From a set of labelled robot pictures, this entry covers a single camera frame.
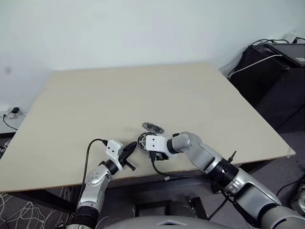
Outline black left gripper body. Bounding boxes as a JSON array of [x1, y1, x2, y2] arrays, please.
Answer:
[[118, 149, 136, 172]]

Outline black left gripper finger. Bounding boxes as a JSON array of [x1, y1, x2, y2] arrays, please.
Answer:
[[127, 144, 138, 157], [123, 141, 138, 153]]

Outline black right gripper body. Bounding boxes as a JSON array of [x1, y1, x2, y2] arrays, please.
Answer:
[[149, 151, 169, 162]]

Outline grey motor housing with stator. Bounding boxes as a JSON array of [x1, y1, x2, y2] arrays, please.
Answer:
[[137, 133, 151, 153]]

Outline silver robot torso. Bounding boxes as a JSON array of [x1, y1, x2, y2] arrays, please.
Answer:
[[95, 215, 241, 229]]

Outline grey rug with white lines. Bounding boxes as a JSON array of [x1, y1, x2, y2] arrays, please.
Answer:
[[0, 186, 77, 229]]

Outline white power strip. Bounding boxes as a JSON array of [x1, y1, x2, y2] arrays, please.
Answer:
[[0, 104, 27, 119]]

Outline black cabinet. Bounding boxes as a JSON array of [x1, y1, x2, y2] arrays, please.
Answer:
[[226, 43, 305, 131]]

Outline clear tape on table corner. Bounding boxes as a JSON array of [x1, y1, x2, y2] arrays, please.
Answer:
[[285, 146, 297, 158]]

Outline silver metal object on floor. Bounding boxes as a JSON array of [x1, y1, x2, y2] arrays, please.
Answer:
[[289, 183, 305, 215]]

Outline black flat device on cabinet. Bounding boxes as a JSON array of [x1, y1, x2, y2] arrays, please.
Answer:
[[267, 42, 305, 67]]

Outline white power adapter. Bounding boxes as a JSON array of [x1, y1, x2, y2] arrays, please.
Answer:
[[286, 29, 299, 43]]

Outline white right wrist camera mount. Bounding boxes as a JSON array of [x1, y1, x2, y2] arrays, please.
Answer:
[[145, 135, 171, 158]]

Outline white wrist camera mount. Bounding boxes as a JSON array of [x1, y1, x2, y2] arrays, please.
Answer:
[[105, 140, 124, 171], [145, 135, 171, 158]]

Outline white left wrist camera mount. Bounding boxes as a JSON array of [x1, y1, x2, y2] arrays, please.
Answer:
[[105, 140, 124, 171]]

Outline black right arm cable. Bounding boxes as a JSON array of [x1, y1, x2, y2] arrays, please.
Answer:
[[150, 156, 236, 219]]

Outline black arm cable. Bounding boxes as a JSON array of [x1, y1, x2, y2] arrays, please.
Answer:
[[150, 156, 236, 219], [75, 138, 108, 213]]

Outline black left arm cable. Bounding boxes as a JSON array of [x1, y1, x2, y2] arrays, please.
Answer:
[[75, 138, 108, 213]]

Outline black table frame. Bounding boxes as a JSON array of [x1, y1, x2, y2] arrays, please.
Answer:
[[0, 152, 293, 215]]

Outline thin black floor cable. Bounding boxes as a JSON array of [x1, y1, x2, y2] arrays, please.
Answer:
[[2, 114, 19, 131]]

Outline white cable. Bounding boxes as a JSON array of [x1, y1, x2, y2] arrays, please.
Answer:
[[227, 54, 283, 79]]

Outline black looping floor cable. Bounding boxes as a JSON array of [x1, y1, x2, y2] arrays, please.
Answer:
[[276, 180, 305, 203]]

